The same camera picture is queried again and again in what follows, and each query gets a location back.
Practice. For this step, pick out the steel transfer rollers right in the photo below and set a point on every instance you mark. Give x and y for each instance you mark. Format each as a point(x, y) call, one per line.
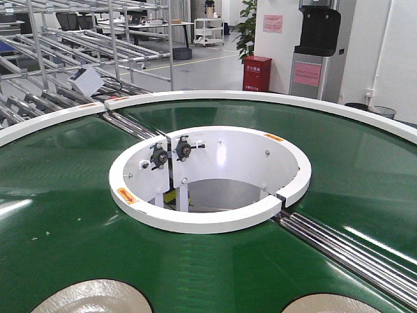
point(388, 276)

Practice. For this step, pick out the steel roller conveyor rack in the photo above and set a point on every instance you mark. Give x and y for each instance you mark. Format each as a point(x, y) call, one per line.
point(67, 36)

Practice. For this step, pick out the beige plate black rim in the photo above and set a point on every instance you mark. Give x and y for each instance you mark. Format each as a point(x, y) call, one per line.
point(327, 302)
point(97, 295)

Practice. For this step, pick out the black silver water dispenser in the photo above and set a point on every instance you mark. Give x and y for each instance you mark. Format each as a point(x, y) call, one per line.
point(318, 40)

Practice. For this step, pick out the wire mesh waste bin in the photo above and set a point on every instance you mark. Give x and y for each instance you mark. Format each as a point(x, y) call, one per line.
point(383, 111)

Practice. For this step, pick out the green potted plant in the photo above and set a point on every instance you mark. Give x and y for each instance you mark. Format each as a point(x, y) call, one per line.
point(246, 39)

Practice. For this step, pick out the white control box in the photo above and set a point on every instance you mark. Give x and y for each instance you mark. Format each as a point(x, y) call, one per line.
point(86, 80)

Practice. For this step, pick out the white rolling cart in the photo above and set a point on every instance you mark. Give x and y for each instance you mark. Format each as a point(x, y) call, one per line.
point(208, 31)

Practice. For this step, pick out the red fire extinguisher cabinet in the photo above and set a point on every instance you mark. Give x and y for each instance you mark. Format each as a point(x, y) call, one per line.
point(256, 73)

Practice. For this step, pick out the green circular conveyor belt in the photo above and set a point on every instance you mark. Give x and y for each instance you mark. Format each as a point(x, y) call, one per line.
point(60, 225)

